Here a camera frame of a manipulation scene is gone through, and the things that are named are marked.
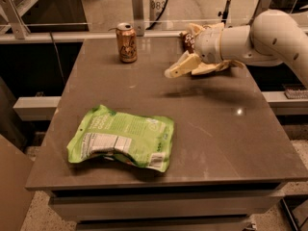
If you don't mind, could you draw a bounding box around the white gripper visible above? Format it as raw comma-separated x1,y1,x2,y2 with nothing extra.
165,23,222,78

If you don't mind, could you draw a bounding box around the orange soda can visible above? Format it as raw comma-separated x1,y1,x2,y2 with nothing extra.
114,22,138,64

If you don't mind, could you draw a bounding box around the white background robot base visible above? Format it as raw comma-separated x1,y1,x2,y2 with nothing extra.
141,0,169,26

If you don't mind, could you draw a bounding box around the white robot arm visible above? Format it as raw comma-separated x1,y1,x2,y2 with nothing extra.
165,10,308,86

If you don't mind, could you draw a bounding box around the brown yellow chip bag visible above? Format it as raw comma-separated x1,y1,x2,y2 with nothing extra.
180,31,194,53

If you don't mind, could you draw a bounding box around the green rice chip bag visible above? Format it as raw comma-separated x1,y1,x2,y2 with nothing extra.
67,105,174,172

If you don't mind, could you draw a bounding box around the grey drawer cabinet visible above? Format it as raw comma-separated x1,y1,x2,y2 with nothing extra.
49,188,284,231

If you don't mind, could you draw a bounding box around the middle metal bracket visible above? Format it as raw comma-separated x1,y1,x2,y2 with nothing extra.
132,0,145,37

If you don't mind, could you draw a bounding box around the metal bracket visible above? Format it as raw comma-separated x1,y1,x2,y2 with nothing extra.
0,0,29,39
248,0,271,25
132,0,145,37

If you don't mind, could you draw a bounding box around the right metal bracket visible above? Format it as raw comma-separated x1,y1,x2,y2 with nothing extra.
248,0,271,25

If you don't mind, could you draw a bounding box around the black cable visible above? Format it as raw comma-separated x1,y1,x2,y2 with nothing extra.
48,32,67,87

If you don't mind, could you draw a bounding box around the left metal bracket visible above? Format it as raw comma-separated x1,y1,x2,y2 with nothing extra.
0,0,29,39

